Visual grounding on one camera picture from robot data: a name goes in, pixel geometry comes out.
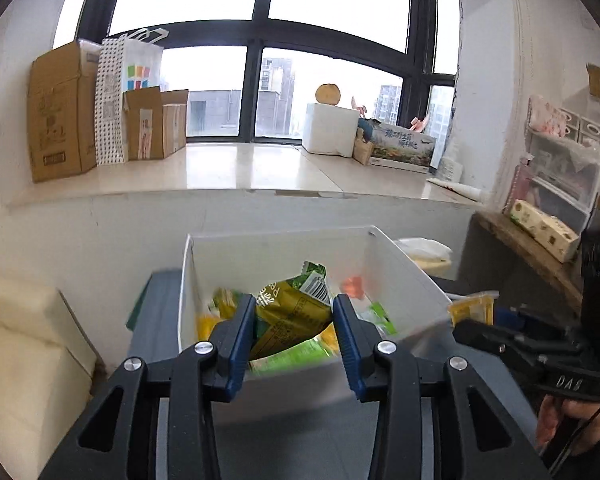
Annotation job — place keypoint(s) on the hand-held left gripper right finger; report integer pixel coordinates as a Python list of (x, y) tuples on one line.
[(347, 345)]

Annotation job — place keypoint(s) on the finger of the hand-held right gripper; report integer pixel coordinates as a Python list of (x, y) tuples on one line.
[(485, 335), (525, 322)]

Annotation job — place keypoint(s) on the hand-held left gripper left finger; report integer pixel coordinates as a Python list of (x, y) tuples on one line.
[(242, 345)]

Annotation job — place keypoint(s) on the yellow snack packet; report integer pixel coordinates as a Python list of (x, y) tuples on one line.
[(472, 307)]

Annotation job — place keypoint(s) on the green pea snack bag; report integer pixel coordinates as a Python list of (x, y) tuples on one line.
[(290, 310)]

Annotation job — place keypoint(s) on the white storage box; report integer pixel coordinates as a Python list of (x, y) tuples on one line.
[(280, 250)]

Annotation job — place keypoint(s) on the person's right hand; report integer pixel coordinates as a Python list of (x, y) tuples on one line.
[(587, 425)]

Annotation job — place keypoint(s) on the red jelly cup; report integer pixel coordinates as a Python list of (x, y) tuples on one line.
[(353, 285)]

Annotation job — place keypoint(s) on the wooden side table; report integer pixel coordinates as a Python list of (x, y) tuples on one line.
[(505, 240)]

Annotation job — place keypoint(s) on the blue grey tablecloth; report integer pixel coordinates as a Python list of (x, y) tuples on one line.
[(155, 310)]

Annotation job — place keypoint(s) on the patterned tissue pack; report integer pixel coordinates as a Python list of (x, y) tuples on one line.
[(545, 230)]

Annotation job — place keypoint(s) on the white rolled paper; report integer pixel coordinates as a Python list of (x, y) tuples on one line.
[(455, 189)]

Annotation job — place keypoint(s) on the clear plastic drawer organizer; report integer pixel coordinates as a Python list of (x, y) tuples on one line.
[(560, 165)]

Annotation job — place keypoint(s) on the landscape printed carton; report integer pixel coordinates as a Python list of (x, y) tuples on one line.
[(402, 145)]

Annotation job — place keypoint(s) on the white foam box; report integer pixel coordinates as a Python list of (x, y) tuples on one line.
[(330, 130)]

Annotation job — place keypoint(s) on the cream sofa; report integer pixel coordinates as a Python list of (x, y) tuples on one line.
[(25, 360)]

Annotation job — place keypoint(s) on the pink figurine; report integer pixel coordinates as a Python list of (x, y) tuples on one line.
[(359, 106), (420, 124)]

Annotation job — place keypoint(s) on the taped cardboard scrap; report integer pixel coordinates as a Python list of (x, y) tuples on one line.
[(597, 81)]

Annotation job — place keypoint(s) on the small open cardboard box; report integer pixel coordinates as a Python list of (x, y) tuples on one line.
[(142, 125)]

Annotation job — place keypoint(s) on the round orange bun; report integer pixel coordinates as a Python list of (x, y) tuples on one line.
[(328, 94)]

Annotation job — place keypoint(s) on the dotted paper bag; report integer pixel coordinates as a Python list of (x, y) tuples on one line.
[(112, 110)]

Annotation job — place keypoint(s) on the black framed window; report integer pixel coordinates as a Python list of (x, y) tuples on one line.
[(252, 60)]

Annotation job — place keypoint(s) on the large cardboard box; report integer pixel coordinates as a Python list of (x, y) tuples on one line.
[(55, 120)]

